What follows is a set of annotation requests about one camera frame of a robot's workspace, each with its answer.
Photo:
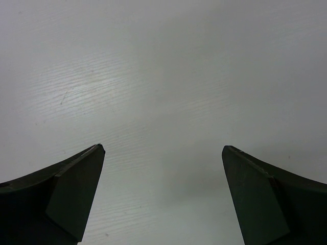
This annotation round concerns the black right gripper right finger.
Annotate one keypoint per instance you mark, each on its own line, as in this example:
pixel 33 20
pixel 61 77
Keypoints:
pixel 274 206

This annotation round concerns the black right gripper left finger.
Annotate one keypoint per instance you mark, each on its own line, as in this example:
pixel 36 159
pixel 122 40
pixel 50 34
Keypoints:
pixel 52 205

